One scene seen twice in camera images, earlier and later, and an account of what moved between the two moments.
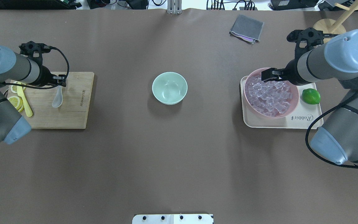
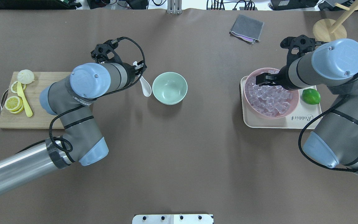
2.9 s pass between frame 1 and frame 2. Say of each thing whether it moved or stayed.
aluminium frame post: stayed
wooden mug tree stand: stayed
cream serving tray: stayed
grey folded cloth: stayed
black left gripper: moved
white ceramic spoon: moved
